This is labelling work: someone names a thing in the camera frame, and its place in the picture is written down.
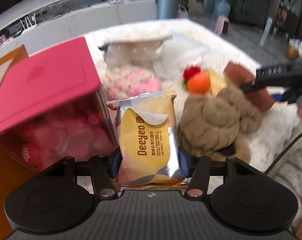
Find blue grey trash bin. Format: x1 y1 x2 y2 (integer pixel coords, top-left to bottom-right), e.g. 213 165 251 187
156 0 179 20

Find orange red crochet ball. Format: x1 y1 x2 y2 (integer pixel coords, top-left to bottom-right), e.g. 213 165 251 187
182 65 211 94

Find white wifi router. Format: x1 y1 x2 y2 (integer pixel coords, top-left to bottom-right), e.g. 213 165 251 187
20 13 37 34

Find red transparent cube container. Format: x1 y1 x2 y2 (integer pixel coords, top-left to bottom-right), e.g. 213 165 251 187
0 36 118 172

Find pink white crochet hat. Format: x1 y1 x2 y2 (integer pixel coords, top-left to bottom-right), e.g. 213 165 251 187
101 65 162 100

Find dark cabinet with plants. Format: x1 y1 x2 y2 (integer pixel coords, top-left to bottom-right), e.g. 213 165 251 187
227 0 271 28

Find orange storage box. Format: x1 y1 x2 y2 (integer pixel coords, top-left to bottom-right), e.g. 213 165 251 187
0 45 35 239

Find white marble tv console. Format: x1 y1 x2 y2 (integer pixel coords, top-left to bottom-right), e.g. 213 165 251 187
0 0 157 58

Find golden basket with bag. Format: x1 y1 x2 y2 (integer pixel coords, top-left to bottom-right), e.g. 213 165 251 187
285 38 301 61

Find white lace tablecloth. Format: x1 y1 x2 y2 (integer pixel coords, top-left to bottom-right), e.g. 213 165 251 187
84 20 299 171

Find yellow wet wipes packet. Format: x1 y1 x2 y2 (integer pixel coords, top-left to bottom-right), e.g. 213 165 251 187
107 90 184 185

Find brown sponge block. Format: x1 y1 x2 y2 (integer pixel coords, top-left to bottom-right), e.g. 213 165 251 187
223 61 275 112

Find blue water jug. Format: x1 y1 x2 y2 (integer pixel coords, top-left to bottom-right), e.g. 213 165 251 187
212 0 230 20

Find pink space heater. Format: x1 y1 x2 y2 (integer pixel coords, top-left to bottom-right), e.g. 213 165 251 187
215 15 230 36

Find brown plush toy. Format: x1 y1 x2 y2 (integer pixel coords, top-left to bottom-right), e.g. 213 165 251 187
178 85 263 163

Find pastel woven basket bag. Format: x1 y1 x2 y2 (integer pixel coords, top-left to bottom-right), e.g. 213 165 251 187
178 5 188 18

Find white cloth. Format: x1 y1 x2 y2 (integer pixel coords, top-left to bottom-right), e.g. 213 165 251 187
153 33 210 80

